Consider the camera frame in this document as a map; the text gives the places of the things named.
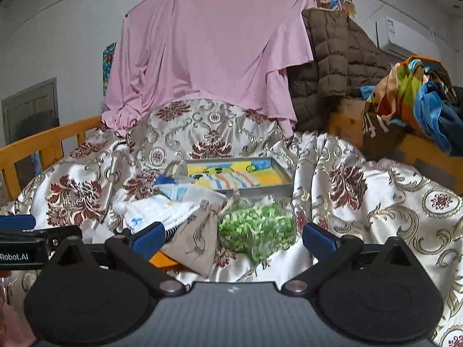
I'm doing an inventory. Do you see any wooden bed frame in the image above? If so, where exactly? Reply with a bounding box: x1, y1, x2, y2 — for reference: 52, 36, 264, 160
0, 112, 463, 203

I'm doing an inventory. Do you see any floral satin blanket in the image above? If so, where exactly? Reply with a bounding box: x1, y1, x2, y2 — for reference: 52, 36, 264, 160
0, 97, 463, 347

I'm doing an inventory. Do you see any yellow and blue printed cloth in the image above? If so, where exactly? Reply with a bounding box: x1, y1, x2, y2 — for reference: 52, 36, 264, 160
186, 158, 290, 191

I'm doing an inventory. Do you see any white printed cloth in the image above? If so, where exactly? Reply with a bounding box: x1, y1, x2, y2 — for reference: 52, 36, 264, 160
123, 193, 203, 235

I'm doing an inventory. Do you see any brown bag with white print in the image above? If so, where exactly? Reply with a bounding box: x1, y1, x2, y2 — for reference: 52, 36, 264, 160
363, 110, 407, 160

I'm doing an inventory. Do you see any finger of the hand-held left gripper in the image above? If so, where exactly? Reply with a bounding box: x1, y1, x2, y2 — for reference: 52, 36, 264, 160
0, 215, 37, 230
0, 225, 84, 257

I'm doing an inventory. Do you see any brown quilted jacket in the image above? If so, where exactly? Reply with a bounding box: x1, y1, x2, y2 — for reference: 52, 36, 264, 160
287, 7, 393, 132

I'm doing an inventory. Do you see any grey tray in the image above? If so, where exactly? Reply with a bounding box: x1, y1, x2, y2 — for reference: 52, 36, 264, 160
163, 156, 294, 199

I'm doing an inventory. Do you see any clear bag of green stars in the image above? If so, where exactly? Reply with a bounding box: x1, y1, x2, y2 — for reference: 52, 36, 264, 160
217, 191, 298, 264

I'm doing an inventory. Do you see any white air conditioner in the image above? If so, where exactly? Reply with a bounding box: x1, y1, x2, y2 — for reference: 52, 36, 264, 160
376, 16, 436, 60

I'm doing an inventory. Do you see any blue patterned wall poster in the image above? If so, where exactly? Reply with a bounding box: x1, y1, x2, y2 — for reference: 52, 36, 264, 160
103, 41, 117, 97

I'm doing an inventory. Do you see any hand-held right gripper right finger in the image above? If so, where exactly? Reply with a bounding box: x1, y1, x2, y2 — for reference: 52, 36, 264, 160
281, 222, 422, 295

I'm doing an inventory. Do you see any pink fuzzy garment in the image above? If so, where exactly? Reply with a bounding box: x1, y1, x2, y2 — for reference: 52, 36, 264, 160
0, 278, 35, 347

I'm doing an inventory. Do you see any cardboard box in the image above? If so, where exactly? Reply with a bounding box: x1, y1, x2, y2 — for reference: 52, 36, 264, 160
336, 97, 370, 120

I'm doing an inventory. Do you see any pink hanging cloth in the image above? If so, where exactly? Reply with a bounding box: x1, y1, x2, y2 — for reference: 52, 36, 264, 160
101, 0, 319, 138

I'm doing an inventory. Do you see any colourful printed cloth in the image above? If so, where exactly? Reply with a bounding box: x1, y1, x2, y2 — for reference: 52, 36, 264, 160
365, 55, 460, 127

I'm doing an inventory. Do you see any burlap drawstring pouch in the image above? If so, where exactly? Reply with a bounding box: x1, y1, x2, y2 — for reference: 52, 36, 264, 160
161, 202, 227, 279

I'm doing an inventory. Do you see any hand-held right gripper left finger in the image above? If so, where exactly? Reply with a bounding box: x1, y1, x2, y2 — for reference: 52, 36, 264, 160
49, 222, 187, 295

